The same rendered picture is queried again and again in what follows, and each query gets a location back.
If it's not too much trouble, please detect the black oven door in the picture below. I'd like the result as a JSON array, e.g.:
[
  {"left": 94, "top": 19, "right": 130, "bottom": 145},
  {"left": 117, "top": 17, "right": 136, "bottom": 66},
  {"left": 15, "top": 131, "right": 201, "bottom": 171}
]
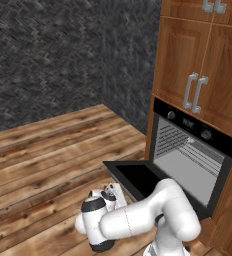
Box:
[{"left": 102, "top": 159, "right": 213, "bottom": 221}]

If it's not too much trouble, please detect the black built-in oven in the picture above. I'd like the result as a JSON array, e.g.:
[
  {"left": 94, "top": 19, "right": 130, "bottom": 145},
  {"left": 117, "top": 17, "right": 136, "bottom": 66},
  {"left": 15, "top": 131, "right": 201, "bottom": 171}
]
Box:
[{"left": 148, "top": 97, "right": 232, "bottom": 221}]

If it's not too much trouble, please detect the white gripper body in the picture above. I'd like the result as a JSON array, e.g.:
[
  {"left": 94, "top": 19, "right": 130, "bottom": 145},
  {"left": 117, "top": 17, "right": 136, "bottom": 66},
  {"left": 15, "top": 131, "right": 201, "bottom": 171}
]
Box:
[{"left": 102, "top": 182, "right": 128, "bottom": 211}]

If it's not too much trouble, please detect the low wooden cupboard door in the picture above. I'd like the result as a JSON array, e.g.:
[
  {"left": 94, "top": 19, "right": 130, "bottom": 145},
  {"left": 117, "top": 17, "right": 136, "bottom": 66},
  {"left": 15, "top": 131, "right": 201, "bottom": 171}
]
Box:
[{"left": 211, "top": 195, "right": 232, "bottom": 256}]

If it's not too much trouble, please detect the short silver cupboard handle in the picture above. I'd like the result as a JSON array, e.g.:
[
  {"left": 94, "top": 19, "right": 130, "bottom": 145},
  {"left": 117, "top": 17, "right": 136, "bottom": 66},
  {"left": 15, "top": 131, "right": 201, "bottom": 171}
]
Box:
[
  {"left": 201, "top": 0, "right": 215, "bottom": 14},
  {"left": 214, "top": 0, "right": 228, "bottom": 15}
]

